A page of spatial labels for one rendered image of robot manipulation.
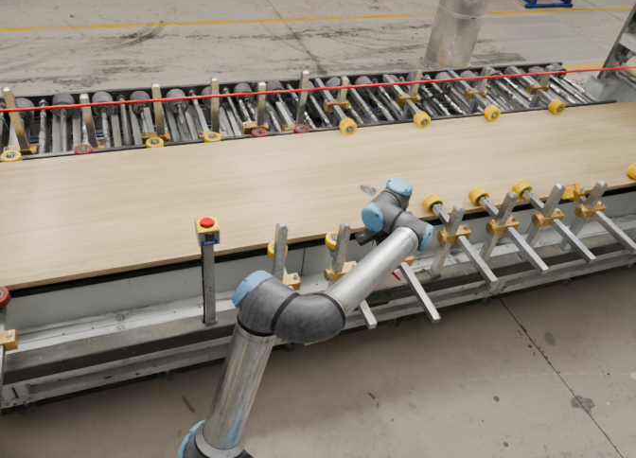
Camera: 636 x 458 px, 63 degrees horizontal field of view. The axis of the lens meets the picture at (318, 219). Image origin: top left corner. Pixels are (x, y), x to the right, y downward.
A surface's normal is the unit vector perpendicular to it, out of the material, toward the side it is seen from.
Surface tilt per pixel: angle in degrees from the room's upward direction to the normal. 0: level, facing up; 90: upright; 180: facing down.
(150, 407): 0
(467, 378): 0
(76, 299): 90
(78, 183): 0
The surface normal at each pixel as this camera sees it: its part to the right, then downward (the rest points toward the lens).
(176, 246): 0.11, -0.74
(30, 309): 0.33, 0.66
